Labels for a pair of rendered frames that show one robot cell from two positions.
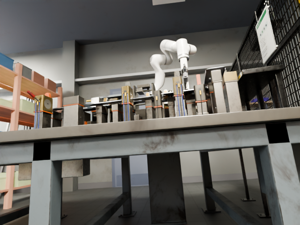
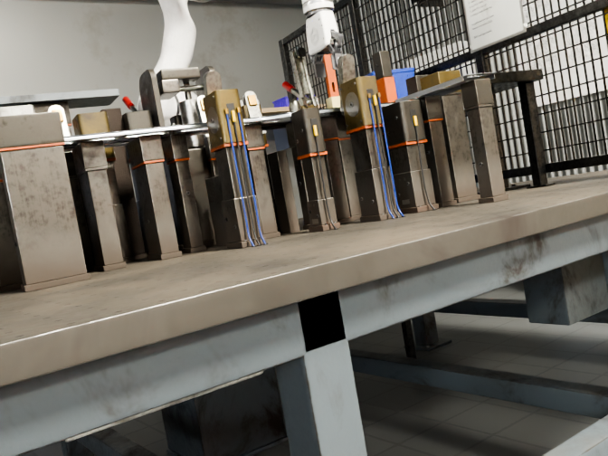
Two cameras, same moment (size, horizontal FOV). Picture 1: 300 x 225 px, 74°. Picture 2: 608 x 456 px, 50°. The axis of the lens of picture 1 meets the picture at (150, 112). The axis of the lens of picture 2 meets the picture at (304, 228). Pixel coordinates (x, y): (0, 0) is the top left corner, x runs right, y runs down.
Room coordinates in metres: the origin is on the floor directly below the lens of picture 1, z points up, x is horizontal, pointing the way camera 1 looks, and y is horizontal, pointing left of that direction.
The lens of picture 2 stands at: (0.09, 0.96, 0.79)
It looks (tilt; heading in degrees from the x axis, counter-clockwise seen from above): 3 degrees down; 321
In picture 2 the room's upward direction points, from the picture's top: 10 degrees counter-clockwise
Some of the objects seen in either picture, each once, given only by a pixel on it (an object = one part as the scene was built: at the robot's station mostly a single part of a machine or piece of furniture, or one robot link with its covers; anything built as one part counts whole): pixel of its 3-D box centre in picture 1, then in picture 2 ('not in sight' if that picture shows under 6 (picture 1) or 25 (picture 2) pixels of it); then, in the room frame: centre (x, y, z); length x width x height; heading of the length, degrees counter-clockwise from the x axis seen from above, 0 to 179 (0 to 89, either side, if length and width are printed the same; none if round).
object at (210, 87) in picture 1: (215, 106); (434, 152); (1.17, -0.40, 0.84); 0.05 x 0.05 x 0.29; 79
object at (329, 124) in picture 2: not in sight; (325, 172); (1.41, -0.22, 0.84); 0.12 x 0.05 x 0.29; 169
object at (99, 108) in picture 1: (102, 124); (98, 206); (1.53, 0.38, 0.84); 0.12 x 0.05 x 0.29; 169
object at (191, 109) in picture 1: (192, 114); (349, 167); (1.39, -0.30, 0.84); 0.07 x 0.04 x 0.29; 79
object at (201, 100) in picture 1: (202, 108); (412, 157); (1.18, -0.32, 0.84); 0.12 x 0.07 x 0.28; 169
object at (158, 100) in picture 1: (159, 113); (318, 170); (1.25, -0.06, 0.84); 0.10 x 0.05 x 0.29; 169
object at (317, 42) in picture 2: (184, 65); (322, 31); (1.40, -0.29, 1.23); 0.10 x 0.07 x 0.11; 169
